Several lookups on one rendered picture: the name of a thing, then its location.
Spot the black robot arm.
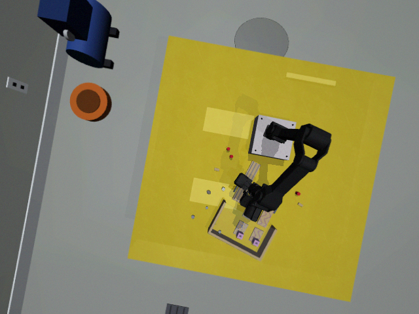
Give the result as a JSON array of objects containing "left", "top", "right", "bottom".
[{"left": 240, "top": 121, "right": 332, "bottom": 222}]

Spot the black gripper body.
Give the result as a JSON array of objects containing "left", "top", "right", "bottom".
[{"left": 234, "top": 173, "right": 260, "bottom": 197}]

